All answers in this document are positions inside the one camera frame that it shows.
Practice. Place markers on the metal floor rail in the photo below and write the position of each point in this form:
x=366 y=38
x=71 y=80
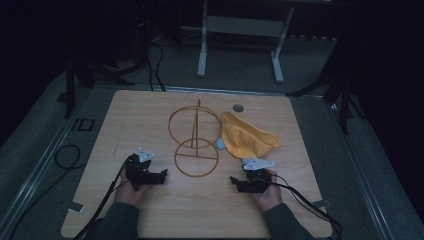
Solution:
x=30 y=186

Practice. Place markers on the black rectangular floor frame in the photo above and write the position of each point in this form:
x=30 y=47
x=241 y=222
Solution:
x=85 y=124

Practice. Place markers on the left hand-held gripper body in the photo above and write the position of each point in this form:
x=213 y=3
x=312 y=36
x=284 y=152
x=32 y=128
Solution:
x=139 y=173

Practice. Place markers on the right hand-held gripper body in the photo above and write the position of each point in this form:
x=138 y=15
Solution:
x=256 y=178

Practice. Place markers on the black metal stand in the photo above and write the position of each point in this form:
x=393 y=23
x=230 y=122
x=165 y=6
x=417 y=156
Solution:
x=336 y=90
x=83 y=76

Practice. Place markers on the person's right hand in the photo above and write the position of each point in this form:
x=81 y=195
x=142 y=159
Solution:
x=270 y=197

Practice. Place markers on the grey round table grommet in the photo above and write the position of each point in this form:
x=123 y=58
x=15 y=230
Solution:
x=238 y=107

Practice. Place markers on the yellow cloth hat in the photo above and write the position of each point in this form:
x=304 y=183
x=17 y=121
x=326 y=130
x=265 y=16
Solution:
x=245 y=137

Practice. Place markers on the person's left hand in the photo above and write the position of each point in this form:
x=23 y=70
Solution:
x=128 y=195

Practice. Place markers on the white metal desk frame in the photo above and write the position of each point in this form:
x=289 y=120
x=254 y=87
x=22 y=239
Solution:
x=242 y=30

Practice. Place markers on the grey tape piece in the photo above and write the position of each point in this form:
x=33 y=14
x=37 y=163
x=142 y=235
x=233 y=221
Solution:
x=75 y=207
x=322 y=203

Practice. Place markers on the small light blue object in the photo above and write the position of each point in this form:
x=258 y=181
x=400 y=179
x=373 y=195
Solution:
x=220 y=144

